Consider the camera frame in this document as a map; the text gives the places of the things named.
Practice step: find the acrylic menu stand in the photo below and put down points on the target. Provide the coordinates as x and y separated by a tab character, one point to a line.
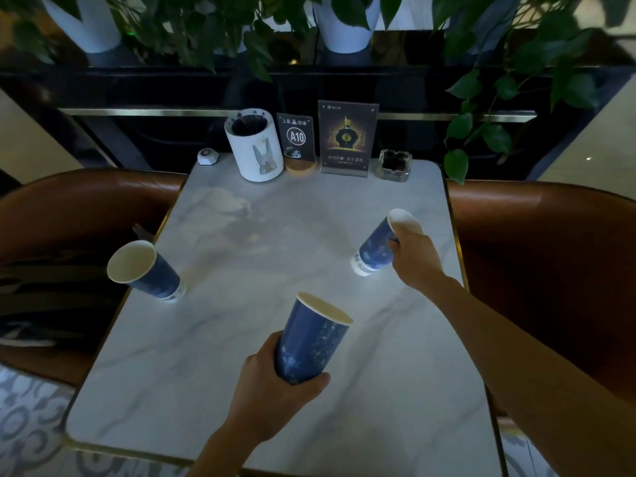
347	139

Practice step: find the person's right hand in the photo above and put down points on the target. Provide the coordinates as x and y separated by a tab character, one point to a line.
417	260

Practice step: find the white call button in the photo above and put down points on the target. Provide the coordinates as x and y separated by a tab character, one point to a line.
207	157

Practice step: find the brown leather chair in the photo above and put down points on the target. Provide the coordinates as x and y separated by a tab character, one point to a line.
546	243
74	213

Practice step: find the glass ashtray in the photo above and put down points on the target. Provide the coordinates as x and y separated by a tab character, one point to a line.
394	166

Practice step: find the person's left thumb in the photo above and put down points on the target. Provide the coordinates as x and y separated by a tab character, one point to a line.
312	382

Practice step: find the black bag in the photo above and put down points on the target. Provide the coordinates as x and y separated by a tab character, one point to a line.
54	293

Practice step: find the white rabbit print cylinder holder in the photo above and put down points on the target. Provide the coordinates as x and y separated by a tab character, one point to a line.
253	148

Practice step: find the person's right forearm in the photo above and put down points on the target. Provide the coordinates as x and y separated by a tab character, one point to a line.
526	372

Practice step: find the white plant pot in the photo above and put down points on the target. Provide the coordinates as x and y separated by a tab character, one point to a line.
345	29
87	22

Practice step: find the green trailing vine plant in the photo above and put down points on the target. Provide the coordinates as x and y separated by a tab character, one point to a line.
546	49

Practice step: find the black table number sign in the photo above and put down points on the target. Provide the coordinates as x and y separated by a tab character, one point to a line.
296	139

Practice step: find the person's left forearm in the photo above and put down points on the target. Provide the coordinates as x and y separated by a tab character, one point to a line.
233	457

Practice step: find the green leafy plant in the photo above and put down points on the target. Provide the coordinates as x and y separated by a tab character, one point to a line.
208	34

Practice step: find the blue paper cup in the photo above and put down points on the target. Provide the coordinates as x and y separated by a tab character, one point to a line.
149	273
310	342
375	245

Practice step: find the person's right thumb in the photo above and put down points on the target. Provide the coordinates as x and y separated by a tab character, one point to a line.
393	245

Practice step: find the person's left hand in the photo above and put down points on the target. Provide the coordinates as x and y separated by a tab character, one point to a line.
258	397

